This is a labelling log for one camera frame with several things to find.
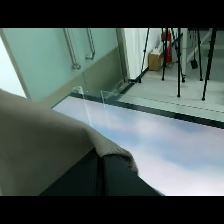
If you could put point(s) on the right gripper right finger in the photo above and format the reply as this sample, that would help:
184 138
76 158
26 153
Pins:
123 180

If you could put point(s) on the pale grey-beige shirt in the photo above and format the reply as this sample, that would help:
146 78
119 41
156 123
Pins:
40 146

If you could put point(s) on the red fire extinguisher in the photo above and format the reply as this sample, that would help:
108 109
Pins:
168 50

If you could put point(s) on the black tripod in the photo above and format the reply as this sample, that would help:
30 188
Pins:
208 66
178 66

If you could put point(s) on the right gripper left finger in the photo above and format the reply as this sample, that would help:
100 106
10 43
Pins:
80 178

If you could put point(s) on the cardboard box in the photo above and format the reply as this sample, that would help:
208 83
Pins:
155 60

